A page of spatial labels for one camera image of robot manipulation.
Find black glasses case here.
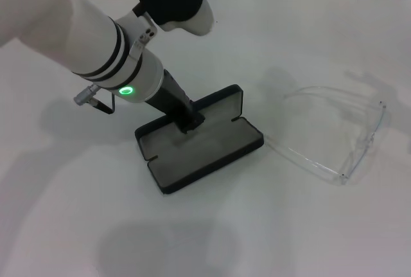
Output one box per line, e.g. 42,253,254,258
134,84,265,194

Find clear white glasses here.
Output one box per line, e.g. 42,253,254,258
266,85,385,188

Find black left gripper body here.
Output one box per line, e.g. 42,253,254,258
146,69,196,127

